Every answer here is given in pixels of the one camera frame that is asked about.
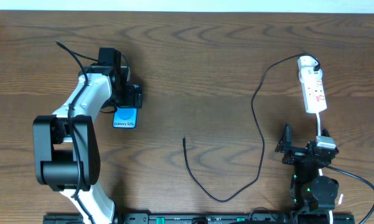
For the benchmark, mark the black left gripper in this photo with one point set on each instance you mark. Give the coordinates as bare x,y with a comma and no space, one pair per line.
132,100

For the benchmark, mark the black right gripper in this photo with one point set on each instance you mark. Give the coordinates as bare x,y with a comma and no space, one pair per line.
300,149

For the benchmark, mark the blue Galaxy smartphone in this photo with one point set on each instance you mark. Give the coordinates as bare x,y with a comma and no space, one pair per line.
125,118

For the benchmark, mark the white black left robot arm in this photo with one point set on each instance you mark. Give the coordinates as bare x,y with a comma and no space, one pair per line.
66,153

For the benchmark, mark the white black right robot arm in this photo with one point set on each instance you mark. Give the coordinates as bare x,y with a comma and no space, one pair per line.
312,192

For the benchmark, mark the white USB charger adapter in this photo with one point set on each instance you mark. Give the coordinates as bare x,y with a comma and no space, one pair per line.
307,61

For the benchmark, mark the white power strip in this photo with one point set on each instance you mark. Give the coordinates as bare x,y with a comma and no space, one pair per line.
312,90

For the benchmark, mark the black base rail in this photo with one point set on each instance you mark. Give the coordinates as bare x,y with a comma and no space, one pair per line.
261,217

